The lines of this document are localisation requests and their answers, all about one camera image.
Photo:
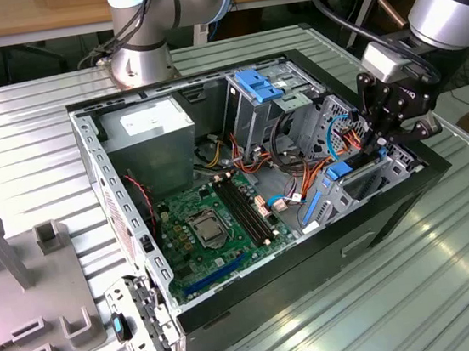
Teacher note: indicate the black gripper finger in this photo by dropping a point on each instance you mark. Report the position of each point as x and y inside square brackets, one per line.
[421, 129]
[368, 99]

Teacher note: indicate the black open PC case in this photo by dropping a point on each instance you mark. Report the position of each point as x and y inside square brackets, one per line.
[274, 290]

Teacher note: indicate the hard disk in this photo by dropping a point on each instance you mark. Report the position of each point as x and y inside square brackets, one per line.
[338, 170]

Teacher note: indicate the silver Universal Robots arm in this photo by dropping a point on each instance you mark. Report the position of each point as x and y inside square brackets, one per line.
[450, 12]

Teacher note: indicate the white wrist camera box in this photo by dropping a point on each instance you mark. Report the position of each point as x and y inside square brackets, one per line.
[383, 61]

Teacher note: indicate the metal disk bay cage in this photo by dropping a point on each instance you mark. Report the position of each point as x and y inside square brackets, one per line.
[342, 198]

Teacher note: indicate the green motherboard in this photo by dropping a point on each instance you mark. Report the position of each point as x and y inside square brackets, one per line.
[228, 262]

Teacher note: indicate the grey plastic parts rack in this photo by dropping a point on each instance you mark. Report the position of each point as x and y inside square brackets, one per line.
[39, 289]

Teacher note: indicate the blue plastic drive latch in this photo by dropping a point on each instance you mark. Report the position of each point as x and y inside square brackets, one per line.
[259, 90]

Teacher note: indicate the black RAM slot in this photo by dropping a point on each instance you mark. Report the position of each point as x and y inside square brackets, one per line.
[248, 208]
[254, 207]
[242, 209]
[236, 209]

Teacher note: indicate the silver CPU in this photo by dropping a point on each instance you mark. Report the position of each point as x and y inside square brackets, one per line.
[208, 233]

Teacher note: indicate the grey power supply unit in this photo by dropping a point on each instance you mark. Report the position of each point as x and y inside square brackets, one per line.
[151, 160]

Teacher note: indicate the metal optical drive cage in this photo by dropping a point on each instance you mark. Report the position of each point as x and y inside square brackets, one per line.
[250, 126]

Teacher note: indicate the blue expansion slot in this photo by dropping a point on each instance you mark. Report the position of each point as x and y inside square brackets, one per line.
[214, 276]

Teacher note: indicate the metal expansion slot bracket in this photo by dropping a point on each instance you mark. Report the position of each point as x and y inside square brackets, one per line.
[134, 320]

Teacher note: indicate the black case fan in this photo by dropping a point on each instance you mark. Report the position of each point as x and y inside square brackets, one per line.
[149, 222]

